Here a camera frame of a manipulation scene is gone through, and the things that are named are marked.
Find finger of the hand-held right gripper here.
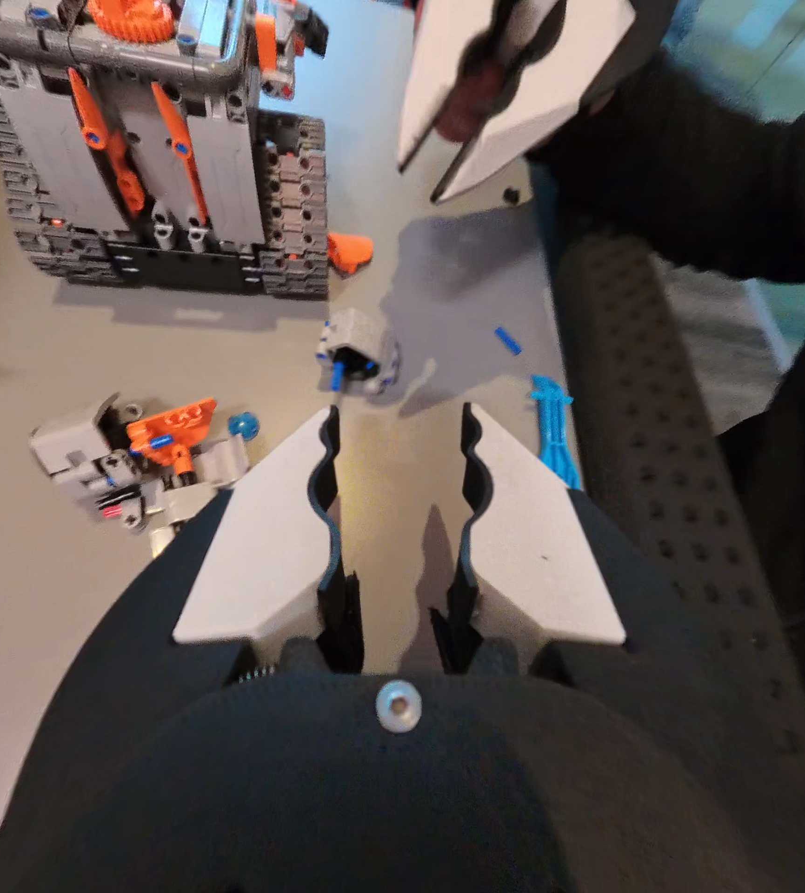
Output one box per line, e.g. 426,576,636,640
431,0,638,205
396,0,504,173

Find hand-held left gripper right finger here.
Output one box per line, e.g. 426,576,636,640
429,402,626,648

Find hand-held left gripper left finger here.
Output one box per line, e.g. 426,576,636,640
173,405,363,648

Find light blue paddle piece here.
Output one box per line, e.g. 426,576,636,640
528,370,585,492

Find black dimpled foam mat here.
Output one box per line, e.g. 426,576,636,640
549,231,805,893

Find small grey orange brick assembly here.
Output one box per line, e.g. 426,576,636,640
29,391,257,538

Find orange wedge brick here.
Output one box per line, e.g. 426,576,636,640
325,231,375,276

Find person's black clothing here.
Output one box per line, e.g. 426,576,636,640
717,300,805,726

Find large grey tracked brick vehicle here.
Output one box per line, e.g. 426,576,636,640
0,0,331,301

